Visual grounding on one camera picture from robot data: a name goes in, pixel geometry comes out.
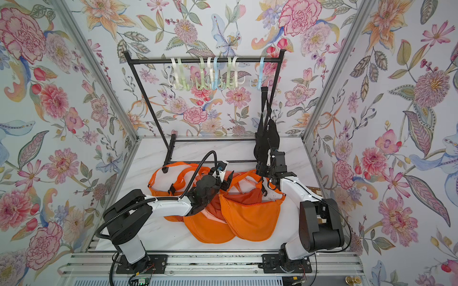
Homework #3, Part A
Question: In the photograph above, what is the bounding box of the rust orange crescent bag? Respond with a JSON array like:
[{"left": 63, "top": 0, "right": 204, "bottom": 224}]
[{"left": 206, "top": 170, "right": 266, "bottom": 221}]

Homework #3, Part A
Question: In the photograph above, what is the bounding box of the dark orange crescent bag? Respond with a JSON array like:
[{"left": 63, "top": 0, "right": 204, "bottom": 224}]
[{"left": 147, "top": 162, "right": 198, "bottom": 222}]

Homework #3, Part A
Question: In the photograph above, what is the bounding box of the pink crescent bag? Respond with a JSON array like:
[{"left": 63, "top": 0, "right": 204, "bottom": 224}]
[{"left": 199, "top": 209, "right": 227, "bottom": 225}]

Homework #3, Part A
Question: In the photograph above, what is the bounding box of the bright orange crescent bag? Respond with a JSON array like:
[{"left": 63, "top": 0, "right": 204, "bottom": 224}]
[{"left": 183, "top": 213, "right": 235, "bottom": 244}]

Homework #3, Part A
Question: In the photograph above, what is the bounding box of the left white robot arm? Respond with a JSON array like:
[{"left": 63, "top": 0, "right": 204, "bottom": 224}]
[{"left": 95, "top": 150, "right": 233, "bottom": 273}]

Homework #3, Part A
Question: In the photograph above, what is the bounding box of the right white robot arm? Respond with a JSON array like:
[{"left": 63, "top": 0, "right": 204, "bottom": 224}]
[{"left": 254, "top": 149, "right": 349, "bottom": 273}]

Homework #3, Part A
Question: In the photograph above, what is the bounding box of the blue hook far right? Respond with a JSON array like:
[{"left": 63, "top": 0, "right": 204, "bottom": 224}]
[{"left": 250, "top": 57, "right": 265, "bottom": 90}]

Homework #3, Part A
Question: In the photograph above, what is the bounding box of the blue hook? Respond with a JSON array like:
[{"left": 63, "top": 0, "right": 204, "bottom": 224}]
[
  {"left": 250, "top": 57, "right": 265, "bottom": 90},
  {"left": 211, "top": 57, "right": 219, "bottom": 91}
]

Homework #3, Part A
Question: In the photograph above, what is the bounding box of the green hook right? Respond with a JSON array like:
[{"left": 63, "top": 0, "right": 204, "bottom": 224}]
[{"left": 222, "top": 57, "right": 238, "bottom": 90}]

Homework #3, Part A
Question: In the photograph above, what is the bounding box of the green hook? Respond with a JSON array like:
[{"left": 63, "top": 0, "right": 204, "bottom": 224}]
[
  {"left": 196, "top": 57, "right": 209, "bottom": 91},
  {"left": 222, "top": 57, "right": 238, "bottom": 90},
  {"left": 177, "top": 58, "right": 192, "bottom": 91}
]

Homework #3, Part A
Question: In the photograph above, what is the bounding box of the blue hook middle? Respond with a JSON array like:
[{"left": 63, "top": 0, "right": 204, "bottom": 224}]
[{"left": 211, "top": 57, "right": 219, "bottom": 91}]

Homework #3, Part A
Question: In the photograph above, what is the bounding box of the green hook middle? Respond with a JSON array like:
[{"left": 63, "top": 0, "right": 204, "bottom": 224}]
[{"left": 196, "top": 57, "right": 209, "bottom": 91}]

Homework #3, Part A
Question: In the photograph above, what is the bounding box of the white hook far left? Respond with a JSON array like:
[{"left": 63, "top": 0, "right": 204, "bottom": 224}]
[{"left": 169, "top": 58, "right": 182, "bottom": 91}]

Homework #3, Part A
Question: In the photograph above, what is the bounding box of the white hook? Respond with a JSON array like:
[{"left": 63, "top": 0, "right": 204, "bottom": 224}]
[
  {"left": 169, "top": 58, "right": 182, "bottom": 91},
  {"left": 231, "top": 56, "right": 246, "bottom": 88},
  {"left": 206, "top": 57, "right": 215, "bottom": 90}
]

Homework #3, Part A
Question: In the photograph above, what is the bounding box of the white hook right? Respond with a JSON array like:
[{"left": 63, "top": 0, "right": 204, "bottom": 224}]
[{"left": 231, "top": 56, "right": 246, "bottom": 88}]

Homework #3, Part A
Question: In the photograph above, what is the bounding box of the white hook middle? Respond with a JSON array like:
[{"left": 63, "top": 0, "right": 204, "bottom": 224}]
[{"left": 206, "top": 57, "right": 215, "bottom": 90}]

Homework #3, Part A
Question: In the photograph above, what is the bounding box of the wooden chessboard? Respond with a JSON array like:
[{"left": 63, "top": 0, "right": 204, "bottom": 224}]
[{"left": 308, "top": 187, "right": 323, "bottom": 196}]

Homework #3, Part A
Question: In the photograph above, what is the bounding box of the black metal clothes rack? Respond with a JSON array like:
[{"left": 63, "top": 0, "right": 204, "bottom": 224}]
[{"left": 122, "top": 49, "right": 286, "bottom": 173}]

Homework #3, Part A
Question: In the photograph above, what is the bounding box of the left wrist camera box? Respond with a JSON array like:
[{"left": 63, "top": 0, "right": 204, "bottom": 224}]
[{"left": 213, "top": 161, "right": 228, "bottom": 182}]

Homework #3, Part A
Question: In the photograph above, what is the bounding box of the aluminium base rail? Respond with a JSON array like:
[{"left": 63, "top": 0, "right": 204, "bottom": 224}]
[{"left": 57, "top": 251, "right": 364, "bottom": 278}]

